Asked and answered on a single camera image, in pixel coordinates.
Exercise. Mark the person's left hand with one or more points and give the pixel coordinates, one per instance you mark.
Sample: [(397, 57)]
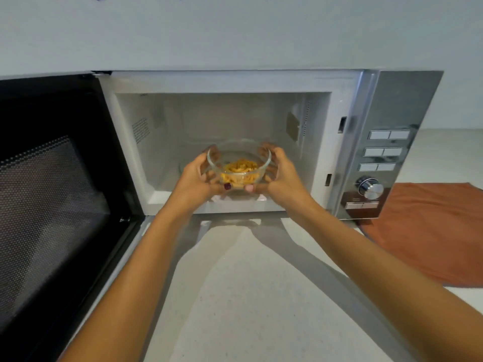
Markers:
[(193, 182)]

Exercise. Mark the orange cloth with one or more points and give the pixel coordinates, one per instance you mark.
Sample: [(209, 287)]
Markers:
[(430, 231)]

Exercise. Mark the black microwave door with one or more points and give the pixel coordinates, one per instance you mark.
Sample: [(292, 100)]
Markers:
[(56, 207)]

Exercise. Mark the clear glass bowl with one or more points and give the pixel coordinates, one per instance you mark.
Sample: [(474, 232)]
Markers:
[(239, 167)]

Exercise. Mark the person's right hand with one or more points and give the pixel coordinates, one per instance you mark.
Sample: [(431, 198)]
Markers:
[(285, 178)]

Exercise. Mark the person's left forearm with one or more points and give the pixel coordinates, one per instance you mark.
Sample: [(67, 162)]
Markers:
[(128, 290)]

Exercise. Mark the person's right thumb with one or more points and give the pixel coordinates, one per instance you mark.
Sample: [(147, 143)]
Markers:
[(271, 150)]

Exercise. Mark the person's right forearm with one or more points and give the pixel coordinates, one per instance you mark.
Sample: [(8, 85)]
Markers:
[(392, 285)]

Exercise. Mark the silver microwave oven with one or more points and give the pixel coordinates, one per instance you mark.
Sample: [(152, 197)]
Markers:
[(264, 143)]

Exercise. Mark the silver microwave dial knob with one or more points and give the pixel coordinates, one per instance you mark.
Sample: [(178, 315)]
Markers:
[(369, 187)]

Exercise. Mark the yellow pasta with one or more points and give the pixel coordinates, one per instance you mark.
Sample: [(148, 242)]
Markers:
[(240, 172)]

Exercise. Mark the person's left thumb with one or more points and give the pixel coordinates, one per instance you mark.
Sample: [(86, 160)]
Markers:
[(205, 156)]

